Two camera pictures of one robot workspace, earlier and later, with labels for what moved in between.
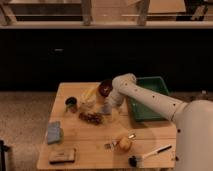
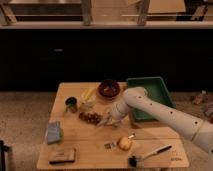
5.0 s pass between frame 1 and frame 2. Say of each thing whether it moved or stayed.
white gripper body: moved
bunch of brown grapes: stayed
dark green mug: stayed
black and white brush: stayed
